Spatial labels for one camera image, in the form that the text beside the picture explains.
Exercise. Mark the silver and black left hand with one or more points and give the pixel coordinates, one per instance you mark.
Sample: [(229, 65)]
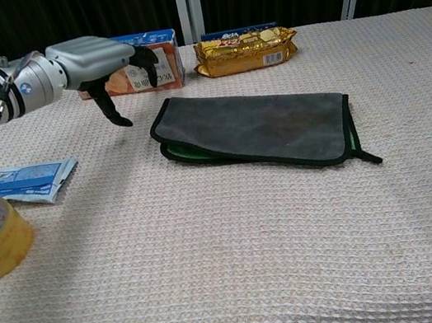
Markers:
[(93, 59)]

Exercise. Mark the green and grey microfibre cloth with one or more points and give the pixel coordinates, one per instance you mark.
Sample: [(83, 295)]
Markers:
[(260, 128)]

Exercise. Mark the orange and blue biscuit box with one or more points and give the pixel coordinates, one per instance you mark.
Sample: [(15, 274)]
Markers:
[(164, 59)]

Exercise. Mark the blue and white sachet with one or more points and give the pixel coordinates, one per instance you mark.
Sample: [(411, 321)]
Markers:
[(27, 182)]

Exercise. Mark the gold foil biscuit packet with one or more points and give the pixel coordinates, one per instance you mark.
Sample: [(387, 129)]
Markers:
[(247, 53)]

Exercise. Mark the pink waffle-weave tablecloth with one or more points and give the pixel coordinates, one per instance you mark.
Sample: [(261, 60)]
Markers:
[(232, 250)]

